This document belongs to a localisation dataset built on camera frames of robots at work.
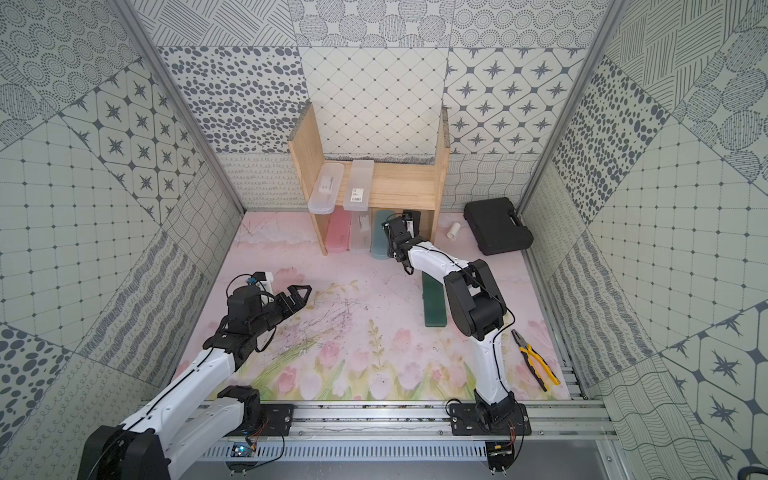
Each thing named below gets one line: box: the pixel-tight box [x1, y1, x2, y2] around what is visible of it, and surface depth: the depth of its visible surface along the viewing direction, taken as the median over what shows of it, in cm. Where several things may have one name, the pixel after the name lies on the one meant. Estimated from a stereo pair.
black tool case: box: [463, 197, 534, 256], surface depth 113 cm
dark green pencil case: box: [422, 271, 447, 328], surface depth 94 cm
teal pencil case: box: [372, 210, 393, 260], surface depth 103 cm
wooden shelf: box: [288, 104, 451, 255], surface depth 91 cm
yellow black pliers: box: [511, 328, 560, 392], surface depth 84 cm
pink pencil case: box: [327, 205, 352, 253], surface depth 106 cm
